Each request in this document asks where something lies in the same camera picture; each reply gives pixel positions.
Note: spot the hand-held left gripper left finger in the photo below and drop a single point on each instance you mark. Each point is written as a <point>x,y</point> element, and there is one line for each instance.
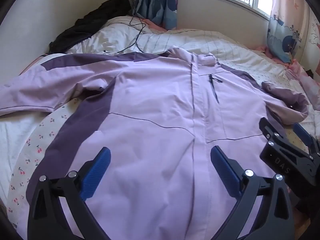
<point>96,172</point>

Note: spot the black clothing pile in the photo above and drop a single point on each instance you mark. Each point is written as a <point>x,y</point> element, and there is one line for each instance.
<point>82,25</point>

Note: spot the pink ruffled bed sheet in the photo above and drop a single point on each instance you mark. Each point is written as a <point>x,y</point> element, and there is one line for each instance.
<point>307,80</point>

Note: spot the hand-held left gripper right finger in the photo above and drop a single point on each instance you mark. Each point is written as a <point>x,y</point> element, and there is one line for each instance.
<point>223,170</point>

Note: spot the lilac and purple jacket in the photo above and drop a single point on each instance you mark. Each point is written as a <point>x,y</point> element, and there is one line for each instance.
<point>150,105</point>

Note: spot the cherry print bed sheet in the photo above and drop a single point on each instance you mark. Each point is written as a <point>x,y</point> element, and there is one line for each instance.
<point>37,150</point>

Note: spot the blue patterned curtain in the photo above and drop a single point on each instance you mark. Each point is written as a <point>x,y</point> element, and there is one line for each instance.
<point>160,2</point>

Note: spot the pink cartoon print curtain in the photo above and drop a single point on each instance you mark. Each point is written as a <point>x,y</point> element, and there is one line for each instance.
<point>282,37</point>

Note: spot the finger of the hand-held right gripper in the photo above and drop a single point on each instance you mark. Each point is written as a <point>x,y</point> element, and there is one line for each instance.
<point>268,128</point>
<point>301,132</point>

